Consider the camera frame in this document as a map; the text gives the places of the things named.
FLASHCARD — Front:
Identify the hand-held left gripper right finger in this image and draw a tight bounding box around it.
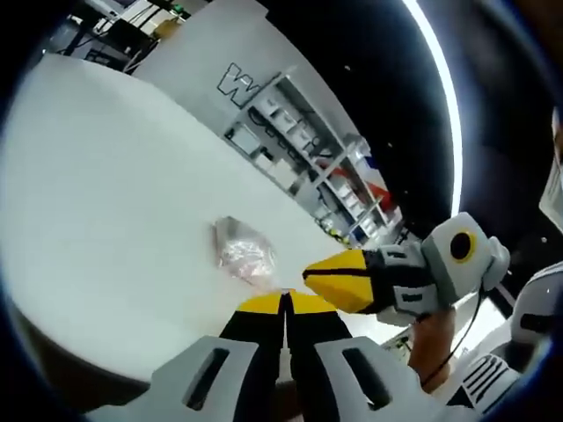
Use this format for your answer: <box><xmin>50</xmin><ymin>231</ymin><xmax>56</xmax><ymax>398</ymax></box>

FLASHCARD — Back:
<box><xmin>284</xmin><ymin>289</ymin><xmax>450</xmax><ymax>422</ymax></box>

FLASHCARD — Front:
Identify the white grey worn device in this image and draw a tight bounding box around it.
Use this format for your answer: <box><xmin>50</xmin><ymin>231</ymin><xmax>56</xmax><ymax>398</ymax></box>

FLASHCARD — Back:
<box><xmin>448</xmin><ymin>262</ymin><xmax>563</xmax><ymax>414</ymax></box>

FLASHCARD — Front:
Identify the grey metal shelving unit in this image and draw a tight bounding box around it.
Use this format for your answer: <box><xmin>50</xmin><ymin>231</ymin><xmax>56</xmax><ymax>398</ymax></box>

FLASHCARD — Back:
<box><xmin>223</xmin><ymin>71</ymin><xmax>406</xmax><ymax>248</ymax></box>

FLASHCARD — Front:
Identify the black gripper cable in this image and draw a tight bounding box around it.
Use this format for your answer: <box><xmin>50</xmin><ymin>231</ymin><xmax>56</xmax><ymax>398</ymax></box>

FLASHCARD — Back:
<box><xmin>417</xmin><ymin>280</ymin><xmax>492</xmax><ymax>390</ymax></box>

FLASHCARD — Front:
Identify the white yellow device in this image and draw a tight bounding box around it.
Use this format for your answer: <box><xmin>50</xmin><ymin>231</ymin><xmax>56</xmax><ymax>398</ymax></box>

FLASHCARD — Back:
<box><xmin>319</xmin><ymin>217</ymin><xmax>354</xmax><ymax>245</ymax></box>

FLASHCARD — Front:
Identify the person's white top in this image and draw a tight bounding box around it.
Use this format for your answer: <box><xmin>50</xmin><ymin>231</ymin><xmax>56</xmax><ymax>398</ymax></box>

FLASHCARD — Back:
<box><xmin>537</xmin><ymin>107</ymin><xmax>563</xmax><ymax>230</ymax></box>

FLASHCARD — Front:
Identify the curved ceiling light strip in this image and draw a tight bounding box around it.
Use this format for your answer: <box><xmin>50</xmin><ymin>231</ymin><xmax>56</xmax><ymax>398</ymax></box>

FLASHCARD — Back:
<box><xmin>402</xmin><ymin>0</ymin><xmax>464</xmax><ymax>217</ymax></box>

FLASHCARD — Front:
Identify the clear resealable bag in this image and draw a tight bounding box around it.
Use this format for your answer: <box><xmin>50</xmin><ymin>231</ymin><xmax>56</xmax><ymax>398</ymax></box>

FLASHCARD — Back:
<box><xmin>211</xmin><ymin>215</ymin><xmax>296</xmax><ymax>294</ymax></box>

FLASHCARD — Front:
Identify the person's right hand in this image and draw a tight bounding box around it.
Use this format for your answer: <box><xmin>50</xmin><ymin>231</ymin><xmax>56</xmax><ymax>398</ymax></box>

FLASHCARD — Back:
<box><xmin>407</xmin><ymin>309</ymin><xmax>457</xmax><ymax>393</ymax></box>

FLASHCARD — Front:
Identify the person's left hand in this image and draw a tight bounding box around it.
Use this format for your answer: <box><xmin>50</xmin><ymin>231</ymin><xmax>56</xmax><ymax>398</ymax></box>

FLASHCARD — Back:
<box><xmin>274</xmin><ymin>380</ymin><xmax>309</xmax><ymax>422</ymax></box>

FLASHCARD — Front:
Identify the white equipment desk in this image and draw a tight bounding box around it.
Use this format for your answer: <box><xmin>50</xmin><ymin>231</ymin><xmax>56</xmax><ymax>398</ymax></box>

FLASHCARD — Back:
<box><xmin>61</xmin><ymin>0</ymin><xmax>190</xmax><ymax>74</ymax></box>

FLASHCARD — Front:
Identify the white lettered partition panel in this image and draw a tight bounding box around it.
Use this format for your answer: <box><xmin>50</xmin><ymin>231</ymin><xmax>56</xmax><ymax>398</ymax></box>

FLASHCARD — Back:
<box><xmin>131</xmin><ymin>0</ymin><xmax>344</xmax><ymax>149</ymax></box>

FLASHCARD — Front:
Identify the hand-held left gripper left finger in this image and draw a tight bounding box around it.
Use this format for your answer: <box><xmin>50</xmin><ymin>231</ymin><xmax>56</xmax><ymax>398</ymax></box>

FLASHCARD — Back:
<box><xmin>87</xmin><ymin>293</ymin><xmax>291</xmax><ymax>422</ymax></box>

